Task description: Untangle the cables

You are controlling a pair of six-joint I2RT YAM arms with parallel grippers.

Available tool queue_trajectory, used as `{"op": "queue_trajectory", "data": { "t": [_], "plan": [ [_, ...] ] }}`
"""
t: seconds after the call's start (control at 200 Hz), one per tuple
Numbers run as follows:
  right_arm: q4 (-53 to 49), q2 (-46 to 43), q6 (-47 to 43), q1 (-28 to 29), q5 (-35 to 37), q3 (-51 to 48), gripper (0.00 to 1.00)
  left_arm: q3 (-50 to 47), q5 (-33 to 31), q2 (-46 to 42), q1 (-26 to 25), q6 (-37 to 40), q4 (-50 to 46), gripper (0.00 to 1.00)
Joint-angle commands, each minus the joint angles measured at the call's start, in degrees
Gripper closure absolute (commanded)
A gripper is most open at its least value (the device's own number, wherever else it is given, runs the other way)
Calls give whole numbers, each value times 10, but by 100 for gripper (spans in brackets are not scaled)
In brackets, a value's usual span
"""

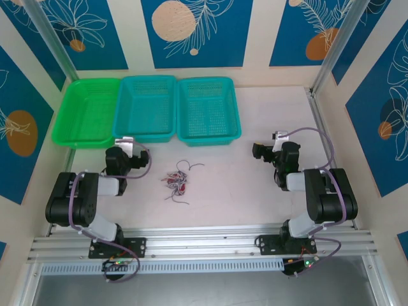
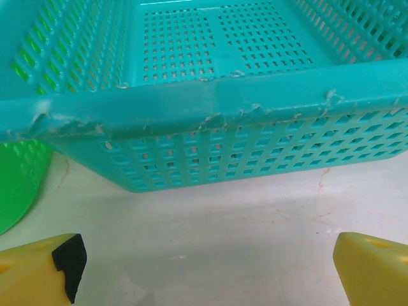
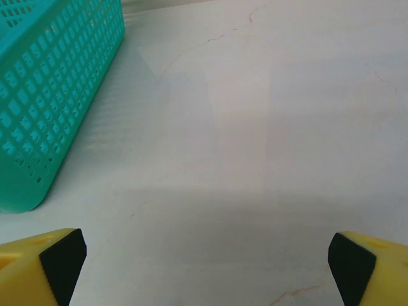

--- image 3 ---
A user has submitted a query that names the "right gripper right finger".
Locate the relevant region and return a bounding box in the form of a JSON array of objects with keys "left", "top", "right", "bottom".
[{"left": 328, "top": 231, "right": 408, "bottom": 306}]

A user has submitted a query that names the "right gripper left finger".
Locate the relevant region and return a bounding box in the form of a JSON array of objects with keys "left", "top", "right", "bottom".
[{"left": 0, "top": 228, "right": 87, "bottom": 306}]

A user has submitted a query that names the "teal plastic basket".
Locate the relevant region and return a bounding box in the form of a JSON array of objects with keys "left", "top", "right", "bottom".
[{"left": 0, "top": 0, "right": 126, "bottom": 214}]

